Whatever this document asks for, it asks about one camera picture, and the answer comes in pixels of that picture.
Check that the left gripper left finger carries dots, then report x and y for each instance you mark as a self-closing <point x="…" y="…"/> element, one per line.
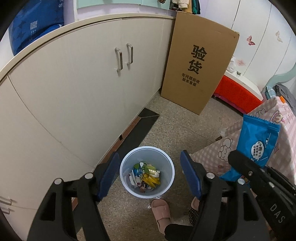
<point x="65" y="201"/>

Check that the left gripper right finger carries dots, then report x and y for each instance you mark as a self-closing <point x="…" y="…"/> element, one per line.
<point x="227" y="210"/>

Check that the blue snack packet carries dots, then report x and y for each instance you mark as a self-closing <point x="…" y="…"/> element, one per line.
<point x="257" y="139"/>

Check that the yellow snack wrapper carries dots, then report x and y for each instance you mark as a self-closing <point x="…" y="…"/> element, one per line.
<point x="150" y="180"/>

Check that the light blue trash bin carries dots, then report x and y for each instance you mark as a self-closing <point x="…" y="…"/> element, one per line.
<point x="150" y="160"/>

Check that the pink checkered bed sheet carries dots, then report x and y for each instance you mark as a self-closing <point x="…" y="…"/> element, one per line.
<point x="214" y="157"/>

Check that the pink slipper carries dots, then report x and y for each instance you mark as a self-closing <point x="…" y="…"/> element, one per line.
<point x="161" y="212"/>

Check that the grey blanket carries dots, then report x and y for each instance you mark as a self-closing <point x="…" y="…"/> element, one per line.
<point x="282" y="90"/>

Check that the red bench with white top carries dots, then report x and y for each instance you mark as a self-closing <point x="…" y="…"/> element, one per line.
<point x="239" y="92"/>

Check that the black floor board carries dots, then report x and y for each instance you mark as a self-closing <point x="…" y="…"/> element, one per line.
<point x="136" y="132"/>

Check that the beige low cabinet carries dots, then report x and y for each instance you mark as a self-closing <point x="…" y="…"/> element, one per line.
<point x="67" y="97"/>

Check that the white plastic bag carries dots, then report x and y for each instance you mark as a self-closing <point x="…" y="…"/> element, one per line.
<point x="232" y="65"/>

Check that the tall brown cardboard box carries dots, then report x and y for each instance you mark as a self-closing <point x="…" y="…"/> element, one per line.
<point x="199" y="55"/>

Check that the blue shopping bag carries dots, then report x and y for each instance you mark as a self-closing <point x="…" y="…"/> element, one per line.
<point x="34" y="20"/>

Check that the hanging clothes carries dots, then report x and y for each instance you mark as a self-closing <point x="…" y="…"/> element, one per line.
<point x="188" y="6"/>

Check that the mint green drawer unit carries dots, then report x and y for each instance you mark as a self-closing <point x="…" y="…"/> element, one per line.
<point x="152" y="3"/>

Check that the mint green bed frame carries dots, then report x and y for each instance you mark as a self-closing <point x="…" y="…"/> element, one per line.
<point x="287" y="79"/>

